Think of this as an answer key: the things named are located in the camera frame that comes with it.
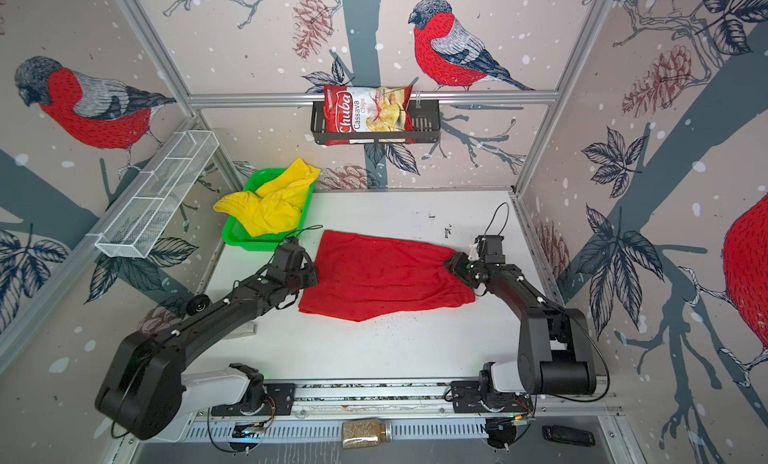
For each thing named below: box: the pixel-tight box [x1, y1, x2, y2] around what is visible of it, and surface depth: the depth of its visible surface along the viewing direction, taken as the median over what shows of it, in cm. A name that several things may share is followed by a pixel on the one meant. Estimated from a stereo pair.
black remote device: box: [542, 425, 596, 447], surface depth 68 cm
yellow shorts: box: [213, 158, 321, 237], surface depth 108 cm
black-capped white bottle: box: [186, 294, 210, 316], surface depth 80 cm
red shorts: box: [298, 230, 476, 321], surface depth 98 cm
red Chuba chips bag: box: [324, 84, 416, 146], surface depth 90 cm
